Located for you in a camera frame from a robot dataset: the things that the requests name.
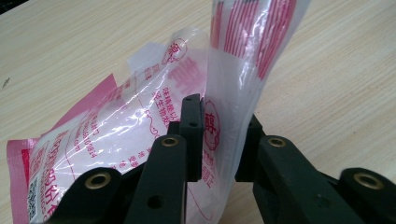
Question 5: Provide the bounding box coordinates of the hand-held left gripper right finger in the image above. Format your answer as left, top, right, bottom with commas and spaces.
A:
234, 114, 366, 224

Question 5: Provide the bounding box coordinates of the pink printed clear plastic bag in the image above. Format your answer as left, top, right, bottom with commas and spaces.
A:
7, 0, 312, 224

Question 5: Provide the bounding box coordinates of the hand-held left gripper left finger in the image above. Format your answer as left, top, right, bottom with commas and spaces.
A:
124, 93, 205, 224

